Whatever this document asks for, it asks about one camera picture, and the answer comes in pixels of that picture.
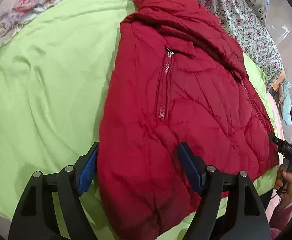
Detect red quilted puffer jacket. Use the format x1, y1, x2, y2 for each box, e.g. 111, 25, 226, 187
97, 0, 278, 239

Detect person's right hand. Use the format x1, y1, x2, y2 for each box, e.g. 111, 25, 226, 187
274, 164, 292, 210

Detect teal cloth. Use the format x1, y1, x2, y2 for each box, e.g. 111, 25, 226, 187
278, 77, 292, 126

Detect lime green bed sheet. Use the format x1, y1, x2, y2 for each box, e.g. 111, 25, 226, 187
0, 0, 284, 240

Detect rose floral white quilt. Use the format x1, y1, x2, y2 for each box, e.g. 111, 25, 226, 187
198, 0, 283, 89

